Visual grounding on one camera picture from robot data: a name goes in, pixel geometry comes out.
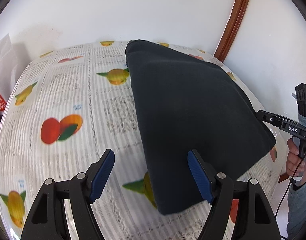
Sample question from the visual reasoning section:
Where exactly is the black sweatshirt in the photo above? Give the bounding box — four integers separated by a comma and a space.
125, 40, 276, 215

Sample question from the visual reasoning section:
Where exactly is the grey sleeve right forearm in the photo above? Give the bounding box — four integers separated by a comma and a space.
287, 183, 306, 239

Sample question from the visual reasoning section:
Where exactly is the right hand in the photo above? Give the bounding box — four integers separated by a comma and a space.
286, 139, 306, 186

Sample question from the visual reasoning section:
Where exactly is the fruit print bed cover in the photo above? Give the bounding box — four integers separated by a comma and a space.
0, 40, 288, 240

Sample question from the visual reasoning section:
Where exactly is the white plastic bag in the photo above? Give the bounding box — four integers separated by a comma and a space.
0, 34, 22, 101

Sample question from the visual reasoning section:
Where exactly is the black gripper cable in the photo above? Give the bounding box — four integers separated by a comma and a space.
275, 146, 306, 240

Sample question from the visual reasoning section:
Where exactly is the brown wooden door frame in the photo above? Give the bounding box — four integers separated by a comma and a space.
214, 0, 249, 62

